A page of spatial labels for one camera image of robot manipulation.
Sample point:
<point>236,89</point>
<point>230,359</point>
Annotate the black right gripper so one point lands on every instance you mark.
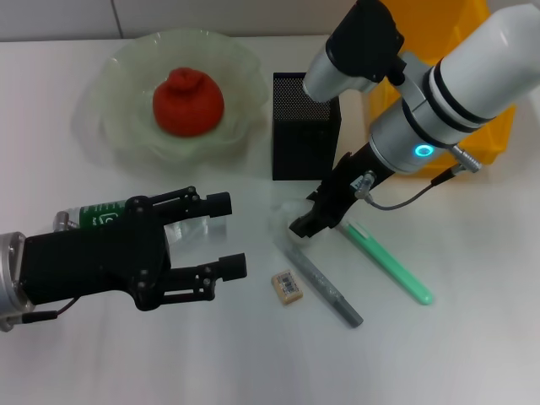
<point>341,185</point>

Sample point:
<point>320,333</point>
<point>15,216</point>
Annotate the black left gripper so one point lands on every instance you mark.
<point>84,261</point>

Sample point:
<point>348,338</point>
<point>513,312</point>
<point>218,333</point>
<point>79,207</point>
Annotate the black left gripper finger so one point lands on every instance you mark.
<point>234,266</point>
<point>219,204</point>

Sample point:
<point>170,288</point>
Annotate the clear green-labelled water bottle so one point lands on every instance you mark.
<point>101,213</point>

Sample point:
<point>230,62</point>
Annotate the green pen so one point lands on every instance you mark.
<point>392,266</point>

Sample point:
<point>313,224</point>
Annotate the orange fruit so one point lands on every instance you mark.
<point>190,105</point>

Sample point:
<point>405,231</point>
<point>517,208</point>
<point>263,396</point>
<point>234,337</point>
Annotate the white and silver left arm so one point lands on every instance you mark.
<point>8,274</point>

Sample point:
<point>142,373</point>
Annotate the beige eraser with barcode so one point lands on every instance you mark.
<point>287,289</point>

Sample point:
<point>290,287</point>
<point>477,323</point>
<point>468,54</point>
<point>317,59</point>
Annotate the black mesh pen holder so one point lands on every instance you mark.
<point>304,143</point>

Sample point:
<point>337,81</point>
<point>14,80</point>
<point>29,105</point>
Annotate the grey marker pen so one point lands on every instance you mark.
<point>325,287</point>

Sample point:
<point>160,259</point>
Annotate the green glass fruit plate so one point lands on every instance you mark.
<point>126,126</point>

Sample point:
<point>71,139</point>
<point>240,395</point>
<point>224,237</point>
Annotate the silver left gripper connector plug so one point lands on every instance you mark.
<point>63,220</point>

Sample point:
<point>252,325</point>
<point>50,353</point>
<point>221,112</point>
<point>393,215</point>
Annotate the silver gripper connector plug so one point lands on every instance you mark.
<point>63,220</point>
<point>363,185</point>

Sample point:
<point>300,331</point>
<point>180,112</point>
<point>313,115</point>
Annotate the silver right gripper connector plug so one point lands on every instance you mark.
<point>363,185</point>

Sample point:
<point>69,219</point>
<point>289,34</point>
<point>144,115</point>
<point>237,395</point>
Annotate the yellow plastic bin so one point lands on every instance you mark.
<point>502,135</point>

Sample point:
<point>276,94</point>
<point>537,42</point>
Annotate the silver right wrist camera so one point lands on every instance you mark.
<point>363,42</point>

